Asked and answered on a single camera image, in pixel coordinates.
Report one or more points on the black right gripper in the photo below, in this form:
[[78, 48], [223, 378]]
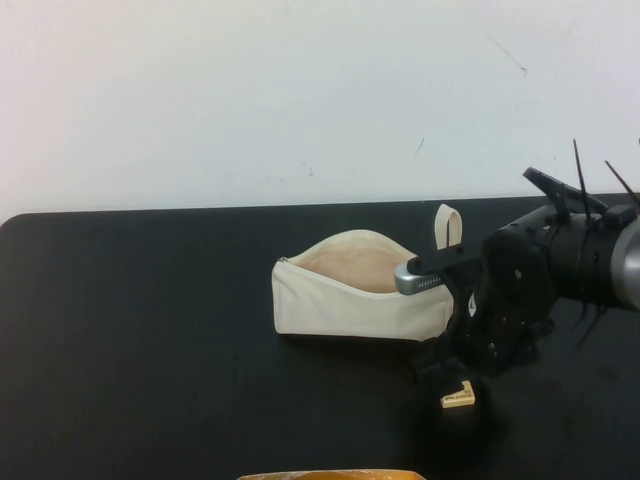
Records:
[[510, 295]]

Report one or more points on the small yellow eraser block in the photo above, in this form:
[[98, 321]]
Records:
[[457, 398]]

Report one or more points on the black and grey right robot arm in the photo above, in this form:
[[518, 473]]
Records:
[[600, 260]]

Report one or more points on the cream canvas pencil case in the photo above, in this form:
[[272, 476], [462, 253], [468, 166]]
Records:
[[340, 310]]

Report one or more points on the yellow orange rimmed object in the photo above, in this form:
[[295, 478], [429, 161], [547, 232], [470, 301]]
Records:
[[330, 475]]

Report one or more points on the black zip tie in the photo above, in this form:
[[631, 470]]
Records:
[[581, 180], [624, 182]]

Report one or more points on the silver wrist camera with black mount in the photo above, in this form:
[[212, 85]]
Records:
[[417, 281]]

